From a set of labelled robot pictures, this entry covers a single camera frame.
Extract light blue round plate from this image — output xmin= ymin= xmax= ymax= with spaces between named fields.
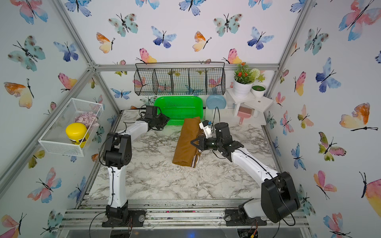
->
xmin=206 ymin=95 xmax=227 ymax=110

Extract pink dustpan brush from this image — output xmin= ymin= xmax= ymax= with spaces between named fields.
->
xmin=237 ymin=106 xmax=253 ymax=125

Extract white potted flower plant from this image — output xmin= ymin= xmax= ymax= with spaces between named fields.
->
xmin=233 ymin=62 xmax=265 ymax=98

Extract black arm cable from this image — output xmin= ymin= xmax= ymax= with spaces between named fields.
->
xmin=209 ymin=106 xmax=297 ymax=238
xmin=88 ymin=104 xmax=163 ymax=238

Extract metal base rail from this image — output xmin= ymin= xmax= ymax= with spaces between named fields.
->
xmin=59 ymin=197 xmax=310 ymax=238

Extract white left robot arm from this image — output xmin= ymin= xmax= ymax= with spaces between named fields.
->
xmin=100 ymin=106 xmax=170 ymax=228

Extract pink shells bag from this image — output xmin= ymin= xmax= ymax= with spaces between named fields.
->
xmin=74 ymin=112 xmax=99 ymax=129

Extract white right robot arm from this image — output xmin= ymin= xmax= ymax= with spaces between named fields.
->
xmin=191 ymin=120 xmax=301 ymax=226

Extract yellow lidded jar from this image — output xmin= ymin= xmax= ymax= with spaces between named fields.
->
xmin=65 ymin=123 xmax=89 ymax=148

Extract black wire wall basket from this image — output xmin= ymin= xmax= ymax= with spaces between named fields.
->
xmin=133 ymin=62 xmax=226 ymax=96

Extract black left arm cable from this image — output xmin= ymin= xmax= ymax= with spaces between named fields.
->
xmin=88 ymin=104 xmax=163 ymax=238

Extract small white pot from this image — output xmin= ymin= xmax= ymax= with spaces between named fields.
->
xmin=251 ymin=84 xmax=266 ymax=98

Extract white step shelf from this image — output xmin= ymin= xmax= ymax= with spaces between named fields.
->
xmin=204 ymin=88 xmax=274 ymax=126

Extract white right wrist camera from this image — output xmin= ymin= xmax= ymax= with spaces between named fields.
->
xmin=199 ymin=120 xmax=212 ymax=139

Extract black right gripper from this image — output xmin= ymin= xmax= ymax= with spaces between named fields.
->
xmin=190 ymin=135 xmax=224 ymax=151

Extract brown long pants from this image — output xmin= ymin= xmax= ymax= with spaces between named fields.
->
xmin=172 ymin=117 xmax=203 ymax=168

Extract green plastic basket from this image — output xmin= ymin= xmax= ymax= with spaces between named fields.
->
xmin=154 ymin=96 xmax=204 ymax=126

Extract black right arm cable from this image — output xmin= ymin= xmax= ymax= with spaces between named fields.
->
xmin=209 ymin=106 xmax=297 ymax=238

